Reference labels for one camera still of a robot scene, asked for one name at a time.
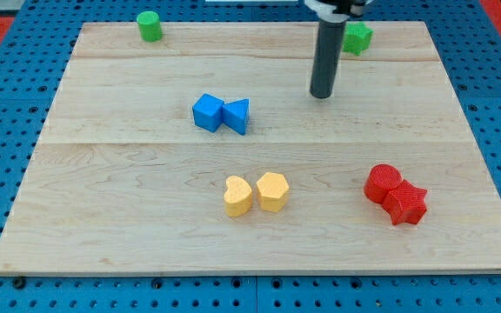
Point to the yellow hexagon block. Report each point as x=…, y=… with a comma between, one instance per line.
x=272, y=191

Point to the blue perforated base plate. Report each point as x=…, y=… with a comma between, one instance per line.
x=33, y=56

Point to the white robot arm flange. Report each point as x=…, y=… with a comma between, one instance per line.
x=337, y=11

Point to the green cylinder block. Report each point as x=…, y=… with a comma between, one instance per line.
x=149, y=25

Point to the red star block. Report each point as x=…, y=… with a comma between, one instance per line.
x=405, y=204

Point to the wooden board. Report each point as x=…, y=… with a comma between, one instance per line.
x=123, y=183

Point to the red cylinder block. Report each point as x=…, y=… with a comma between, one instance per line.
x=381, y=179

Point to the green star block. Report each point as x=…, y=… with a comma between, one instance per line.
x=357, y=38

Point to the blue cube block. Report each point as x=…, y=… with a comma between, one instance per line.
x=208, y=112

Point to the blue triangle block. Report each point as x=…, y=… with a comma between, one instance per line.
x=236, y=115

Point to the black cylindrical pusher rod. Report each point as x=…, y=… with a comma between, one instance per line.
x=326, y=58

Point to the yellow heart block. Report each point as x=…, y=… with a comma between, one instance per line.
x=238, y=197

